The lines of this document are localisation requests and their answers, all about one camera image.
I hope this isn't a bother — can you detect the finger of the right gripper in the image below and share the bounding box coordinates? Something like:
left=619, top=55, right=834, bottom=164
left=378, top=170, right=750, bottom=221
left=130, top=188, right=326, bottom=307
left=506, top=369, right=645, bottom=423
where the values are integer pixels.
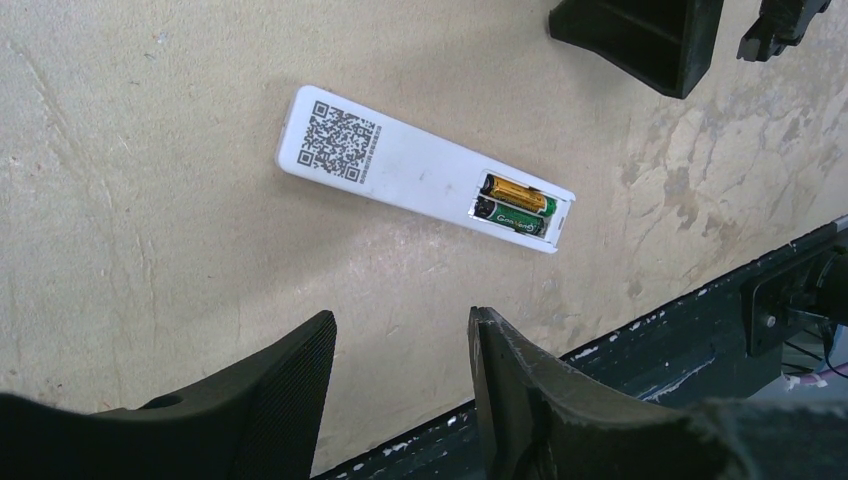
left=737, top=0, right=831, bottom=62
left=547, top=0, right=724, bottom=99

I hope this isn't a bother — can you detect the white remote control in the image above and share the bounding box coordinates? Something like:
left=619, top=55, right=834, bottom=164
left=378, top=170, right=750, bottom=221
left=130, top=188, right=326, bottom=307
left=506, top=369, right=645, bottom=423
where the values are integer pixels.
left=276, top=85, right=575, bottom=253

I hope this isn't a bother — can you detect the gold AAA battery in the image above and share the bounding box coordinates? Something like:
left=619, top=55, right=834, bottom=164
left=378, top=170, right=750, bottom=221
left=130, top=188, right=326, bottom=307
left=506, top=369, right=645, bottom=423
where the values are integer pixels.
left=480, top=174, right=557, bottom=217

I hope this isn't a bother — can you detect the green AAA battery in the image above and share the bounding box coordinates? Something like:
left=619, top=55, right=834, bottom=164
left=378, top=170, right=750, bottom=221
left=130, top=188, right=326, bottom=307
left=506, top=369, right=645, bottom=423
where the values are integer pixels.
left=473, top=196, right=546, bottom=237

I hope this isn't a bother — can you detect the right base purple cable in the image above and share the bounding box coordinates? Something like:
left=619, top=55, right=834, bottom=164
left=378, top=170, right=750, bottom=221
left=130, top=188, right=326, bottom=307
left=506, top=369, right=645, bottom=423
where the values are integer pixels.
left=781, top=360, right=848, bottom=391

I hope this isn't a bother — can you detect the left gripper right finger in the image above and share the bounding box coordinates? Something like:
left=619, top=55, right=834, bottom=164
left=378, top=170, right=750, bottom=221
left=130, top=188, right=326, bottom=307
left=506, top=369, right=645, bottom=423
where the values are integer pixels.
left=468, top=307, right=847, bottom=479

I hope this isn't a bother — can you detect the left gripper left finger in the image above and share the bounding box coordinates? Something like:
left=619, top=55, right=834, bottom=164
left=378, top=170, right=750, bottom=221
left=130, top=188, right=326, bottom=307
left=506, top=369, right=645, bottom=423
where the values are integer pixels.
left=1, top=311, right=337, bottom=479

